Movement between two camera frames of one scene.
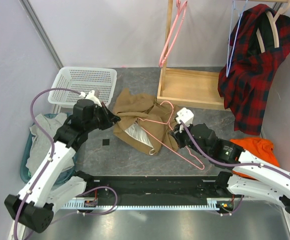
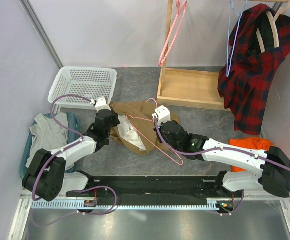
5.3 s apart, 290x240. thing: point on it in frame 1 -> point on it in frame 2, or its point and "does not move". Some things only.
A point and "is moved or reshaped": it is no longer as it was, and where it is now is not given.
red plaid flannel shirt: x=246 y=79 does not move
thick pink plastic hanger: x=181 y=8 does not move
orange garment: x=261 y=148 does not move
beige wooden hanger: x=285 y=10 does not move
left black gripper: x=110 y=119 -> x=116 y=121
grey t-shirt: x=42 y=142 does not move
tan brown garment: x=144 y=125 is moved or reshaped
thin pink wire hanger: x=168 y=123 -> x=152 y=98
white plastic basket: x=102 y=79 does not move
